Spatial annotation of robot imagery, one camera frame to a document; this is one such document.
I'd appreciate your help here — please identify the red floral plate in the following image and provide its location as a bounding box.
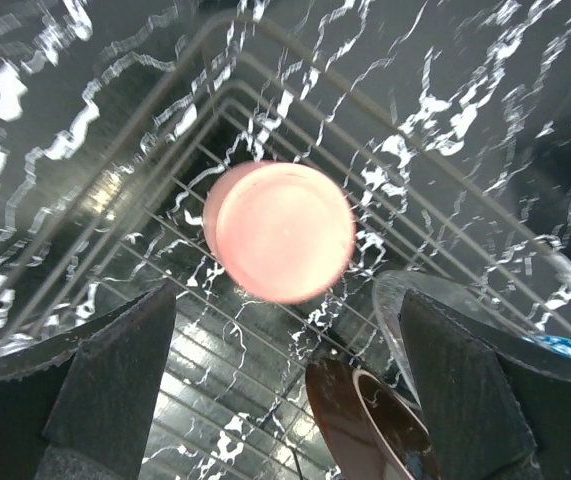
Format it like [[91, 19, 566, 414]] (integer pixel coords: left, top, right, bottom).
[[305, 359, 440, 479]]

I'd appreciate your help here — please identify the clear glass tumbler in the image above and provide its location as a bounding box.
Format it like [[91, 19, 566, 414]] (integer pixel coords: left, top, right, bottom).
[[370, 269, 571, 401]]

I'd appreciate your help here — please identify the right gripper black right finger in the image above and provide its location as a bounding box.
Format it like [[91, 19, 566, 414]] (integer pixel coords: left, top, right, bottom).
[[400, 290, 571, 479]]

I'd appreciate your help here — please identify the wire dish rack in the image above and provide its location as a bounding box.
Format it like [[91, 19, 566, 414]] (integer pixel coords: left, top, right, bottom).
[[0, 1, 571, 479]]

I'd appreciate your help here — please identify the blue triangle-pattern bowl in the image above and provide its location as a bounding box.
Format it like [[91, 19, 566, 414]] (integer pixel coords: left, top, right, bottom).
[[521, 335, 571, 358]]

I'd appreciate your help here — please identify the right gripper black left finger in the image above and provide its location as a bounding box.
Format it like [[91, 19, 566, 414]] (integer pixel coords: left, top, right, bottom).
[[0, 283, 176, 479]]

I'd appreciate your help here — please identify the pink plastic cup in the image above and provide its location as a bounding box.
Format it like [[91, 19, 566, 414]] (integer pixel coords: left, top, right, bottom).
[[203, 161, 356, 304]]

